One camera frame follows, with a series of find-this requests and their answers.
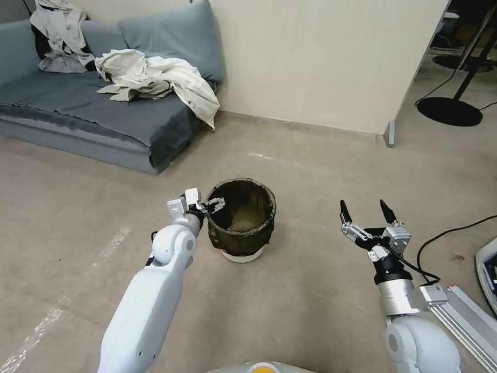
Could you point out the grey sofa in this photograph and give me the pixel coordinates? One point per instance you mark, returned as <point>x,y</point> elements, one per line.
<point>77,112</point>

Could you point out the black flat stand base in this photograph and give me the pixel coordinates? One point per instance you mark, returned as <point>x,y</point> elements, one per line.
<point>462,62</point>

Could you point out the white robot front shell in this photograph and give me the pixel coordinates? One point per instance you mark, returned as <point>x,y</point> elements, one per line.
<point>258,367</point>

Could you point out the aluminium rail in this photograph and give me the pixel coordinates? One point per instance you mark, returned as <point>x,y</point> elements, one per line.
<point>466,322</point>

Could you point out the patterned white garment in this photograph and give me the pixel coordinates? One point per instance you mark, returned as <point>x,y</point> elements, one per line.
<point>62,31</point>

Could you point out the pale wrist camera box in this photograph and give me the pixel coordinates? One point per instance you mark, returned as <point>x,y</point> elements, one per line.
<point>398,236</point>
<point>193,195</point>

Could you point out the trash can with dark bag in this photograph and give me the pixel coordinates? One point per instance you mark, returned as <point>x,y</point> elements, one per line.
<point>240,221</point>

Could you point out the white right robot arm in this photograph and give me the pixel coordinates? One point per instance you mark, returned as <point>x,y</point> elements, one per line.
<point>419,346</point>

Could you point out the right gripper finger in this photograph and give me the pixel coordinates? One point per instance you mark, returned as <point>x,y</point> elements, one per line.
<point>351,227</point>
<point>389,215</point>

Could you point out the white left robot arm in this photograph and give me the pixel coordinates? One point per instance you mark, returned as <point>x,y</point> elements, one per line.
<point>155,303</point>

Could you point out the black stand pole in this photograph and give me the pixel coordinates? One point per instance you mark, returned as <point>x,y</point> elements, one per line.
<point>471,66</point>

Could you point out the large grey cushion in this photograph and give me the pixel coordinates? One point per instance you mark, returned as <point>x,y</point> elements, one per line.
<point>178,37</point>

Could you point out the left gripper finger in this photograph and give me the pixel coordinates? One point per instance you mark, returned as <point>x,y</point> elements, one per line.
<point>213,210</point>
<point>216,201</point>

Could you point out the grey partition foot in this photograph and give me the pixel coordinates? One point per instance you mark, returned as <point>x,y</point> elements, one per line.
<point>390,135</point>

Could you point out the black round stand base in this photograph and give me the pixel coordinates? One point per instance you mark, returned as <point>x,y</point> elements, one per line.
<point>448,112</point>

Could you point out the white grey device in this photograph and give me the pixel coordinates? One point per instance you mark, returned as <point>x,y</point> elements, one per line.
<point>488,268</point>

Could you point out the cream jacket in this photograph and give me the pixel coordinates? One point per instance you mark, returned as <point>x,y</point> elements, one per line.
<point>182,81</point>

